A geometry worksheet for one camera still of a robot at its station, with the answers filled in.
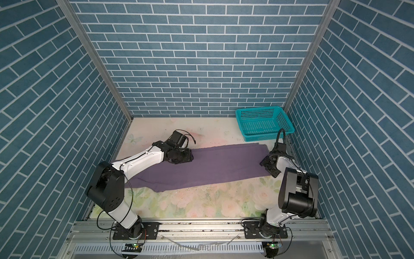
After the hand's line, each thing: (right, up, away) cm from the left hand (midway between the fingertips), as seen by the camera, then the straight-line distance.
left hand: (193, 159), depth 89 cm
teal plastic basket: (+48, +21, +30) cm, 60 cm away
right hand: (+43, -6, +6) cm, 44 cm away
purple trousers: (+8, -5, +8) cm, 12 cm away
